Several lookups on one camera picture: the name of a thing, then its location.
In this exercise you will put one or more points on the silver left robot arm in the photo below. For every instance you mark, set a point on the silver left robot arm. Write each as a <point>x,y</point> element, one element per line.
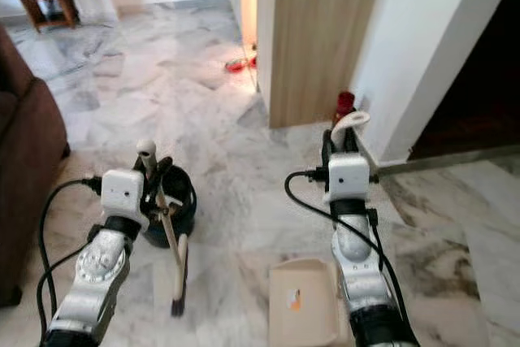
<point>93,274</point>

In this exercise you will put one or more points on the red bottle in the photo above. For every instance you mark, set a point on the red bottle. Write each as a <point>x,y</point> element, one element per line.
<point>344,106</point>

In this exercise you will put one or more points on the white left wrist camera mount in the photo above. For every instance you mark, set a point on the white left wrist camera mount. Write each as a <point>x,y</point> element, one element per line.
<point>123,194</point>

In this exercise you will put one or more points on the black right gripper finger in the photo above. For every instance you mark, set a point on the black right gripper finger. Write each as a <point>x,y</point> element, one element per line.
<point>352,142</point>
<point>327,145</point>

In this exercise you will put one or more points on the red bowl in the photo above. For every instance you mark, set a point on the red bowl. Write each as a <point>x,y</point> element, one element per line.
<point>237,65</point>

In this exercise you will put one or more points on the black waste bin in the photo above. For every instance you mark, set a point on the black waste bin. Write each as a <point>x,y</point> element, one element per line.
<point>187,201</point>

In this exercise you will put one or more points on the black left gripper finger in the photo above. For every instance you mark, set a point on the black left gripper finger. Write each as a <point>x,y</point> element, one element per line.
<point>164,175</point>

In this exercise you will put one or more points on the light wood cabinet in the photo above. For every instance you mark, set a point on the light wood cabinet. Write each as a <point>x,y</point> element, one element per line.
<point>325,38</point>

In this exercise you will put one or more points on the brown sofa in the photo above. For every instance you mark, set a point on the brown sofa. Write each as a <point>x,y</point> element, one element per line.
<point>28,168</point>

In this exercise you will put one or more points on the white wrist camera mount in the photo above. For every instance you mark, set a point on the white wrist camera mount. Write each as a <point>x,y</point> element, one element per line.
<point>123,194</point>
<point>348,175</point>

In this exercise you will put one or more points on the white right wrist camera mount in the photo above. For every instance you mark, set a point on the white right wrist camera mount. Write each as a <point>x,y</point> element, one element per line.
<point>348,175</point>

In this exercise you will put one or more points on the beige broom with purple bristles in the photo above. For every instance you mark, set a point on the beige broom with purple bristles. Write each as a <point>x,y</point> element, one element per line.
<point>171,229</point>

